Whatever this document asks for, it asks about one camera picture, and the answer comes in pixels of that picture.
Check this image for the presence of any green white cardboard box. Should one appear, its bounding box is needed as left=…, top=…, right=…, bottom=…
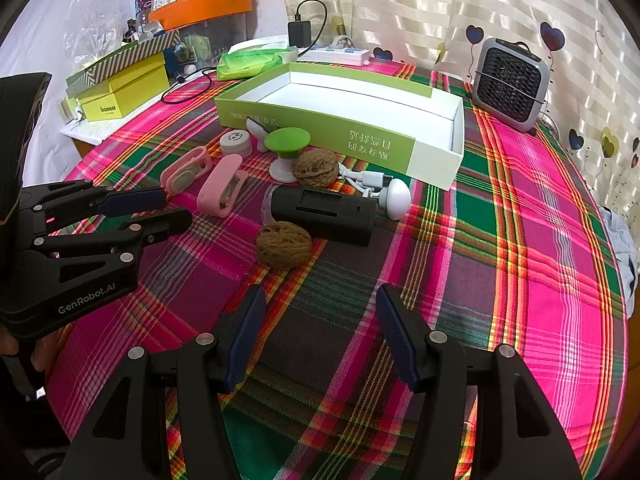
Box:
left=214, top=62, right=466, bottom=192

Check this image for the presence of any black white mushroom-shaped holder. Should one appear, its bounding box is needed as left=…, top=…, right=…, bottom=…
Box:
left=245, top=117, right=273, bottom=153

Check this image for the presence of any white usb cable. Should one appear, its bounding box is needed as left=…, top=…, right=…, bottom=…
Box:
left=337, top=162, right=396, bottom=198

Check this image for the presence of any striped heart-print curtain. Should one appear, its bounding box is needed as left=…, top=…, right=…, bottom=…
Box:
left=277, top=0, right=640, bottom=211

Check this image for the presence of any black rectangular device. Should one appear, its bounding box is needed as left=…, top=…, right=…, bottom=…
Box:
left=262, top=184, right=378, bottom=247

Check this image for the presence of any white power strip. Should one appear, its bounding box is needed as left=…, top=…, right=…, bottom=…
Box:
left=297, top=42, right=373, bottom=66

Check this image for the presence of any pink green plaid tablecloth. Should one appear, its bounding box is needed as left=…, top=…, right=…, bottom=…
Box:
left=45, top=57, right=628, bottom=480

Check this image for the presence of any green white mushroom-shaped holder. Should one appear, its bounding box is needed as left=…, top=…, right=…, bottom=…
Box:
left=263, top=127, right=312, bottom=184

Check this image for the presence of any white dome-shaped holder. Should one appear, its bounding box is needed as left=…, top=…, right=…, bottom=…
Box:
left=377, top=177, right=412, bottom=221

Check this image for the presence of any light blue cloth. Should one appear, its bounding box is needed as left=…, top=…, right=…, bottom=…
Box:
left=597, top=205, right=640, bottom=311

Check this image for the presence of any green tissue pack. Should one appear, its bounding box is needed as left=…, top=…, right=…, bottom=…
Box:
left=216, top=46, right=299, bottom=82

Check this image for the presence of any grey mini heater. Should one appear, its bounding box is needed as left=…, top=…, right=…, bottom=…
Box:
left=471, top=37, right=552, bottom=133

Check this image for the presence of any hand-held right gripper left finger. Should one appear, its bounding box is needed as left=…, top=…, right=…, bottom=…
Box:
left=57, top=284, right=268, bottom=480

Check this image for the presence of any black cable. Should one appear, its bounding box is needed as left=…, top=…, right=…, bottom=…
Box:
left=160, top=67, right=221, bottom=106

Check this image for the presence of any black power adapter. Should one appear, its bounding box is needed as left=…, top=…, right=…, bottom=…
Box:
left=287, top=0, right=331, bottom=53

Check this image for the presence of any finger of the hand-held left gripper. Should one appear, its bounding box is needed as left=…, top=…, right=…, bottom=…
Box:
left=34, top=208, right=193, bottom=263
left=20, top=182, right=168, bottom=233

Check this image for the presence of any yellow-green cardboard box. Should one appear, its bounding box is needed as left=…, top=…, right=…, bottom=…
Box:
left=77, top=65, right=171, bottom=123

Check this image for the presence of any pink clip case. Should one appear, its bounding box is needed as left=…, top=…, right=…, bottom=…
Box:
left=160, top=146, right=212, bottom=196

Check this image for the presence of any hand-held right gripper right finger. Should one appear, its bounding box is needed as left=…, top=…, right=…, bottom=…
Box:
left=375, top=284, right=583, bottom=480

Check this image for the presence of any clear container with orange lid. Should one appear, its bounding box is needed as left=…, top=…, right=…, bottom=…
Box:
left=147, top=0, right=253, bottom=56

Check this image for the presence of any clear plastic bag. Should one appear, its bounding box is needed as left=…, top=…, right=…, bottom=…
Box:
left=65, top=0, right=126, bottom=68

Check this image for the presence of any green box with striped side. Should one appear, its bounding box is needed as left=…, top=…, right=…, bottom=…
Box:
left=65, top=30, right=181, bottom=98

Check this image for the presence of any brown walnut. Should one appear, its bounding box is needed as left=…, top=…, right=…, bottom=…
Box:
left=256, top=221, right=314, bottom=271
left=291, top=147, right=342, bottom=191

